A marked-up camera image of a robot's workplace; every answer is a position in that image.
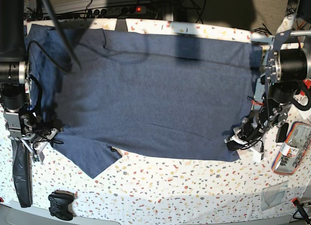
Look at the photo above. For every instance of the small black box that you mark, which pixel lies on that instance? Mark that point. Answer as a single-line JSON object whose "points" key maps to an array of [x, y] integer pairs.
{"points": [[282, 133]]}

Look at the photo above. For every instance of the red black clamp handle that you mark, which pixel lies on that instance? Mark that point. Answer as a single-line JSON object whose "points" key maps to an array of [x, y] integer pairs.
{"points": [[300, 213]]}

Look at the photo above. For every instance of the blue grey T-shirt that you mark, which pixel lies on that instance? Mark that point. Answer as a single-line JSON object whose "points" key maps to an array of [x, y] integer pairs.
{"points": [[168, 96]]}

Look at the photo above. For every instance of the black game controller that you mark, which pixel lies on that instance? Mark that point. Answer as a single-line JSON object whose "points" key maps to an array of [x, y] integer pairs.
{"points": [[59, 205]]}

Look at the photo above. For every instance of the striped transparent pencil case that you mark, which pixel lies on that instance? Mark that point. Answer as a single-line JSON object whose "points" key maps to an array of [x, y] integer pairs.
{"points": [[293, 149]]}

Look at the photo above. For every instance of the clear plastic bag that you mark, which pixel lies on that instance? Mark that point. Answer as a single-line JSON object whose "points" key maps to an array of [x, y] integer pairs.
{"points": [[273, 196]]}

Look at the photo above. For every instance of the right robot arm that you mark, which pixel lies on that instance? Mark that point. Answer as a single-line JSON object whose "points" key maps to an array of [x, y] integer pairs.
{"points": [[20, 92]]}

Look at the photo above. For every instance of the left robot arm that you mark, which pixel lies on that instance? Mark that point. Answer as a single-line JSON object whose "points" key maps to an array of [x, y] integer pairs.
{"points": [[285, 72]]}

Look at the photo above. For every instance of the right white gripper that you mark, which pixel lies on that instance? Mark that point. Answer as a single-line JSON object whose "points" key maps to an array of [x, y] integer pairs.
{"points": [[36, 143]]}

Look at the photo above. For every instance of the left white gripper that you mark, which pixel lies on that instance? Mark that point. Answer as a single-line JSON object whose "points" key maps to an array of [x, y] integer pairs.
{"points": [[243, 141]]}

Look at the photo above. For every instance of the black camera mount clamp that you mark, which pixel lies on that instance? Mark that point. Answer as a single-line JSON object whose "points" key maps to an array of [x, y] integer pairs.
{"points": [[121, 25]]}

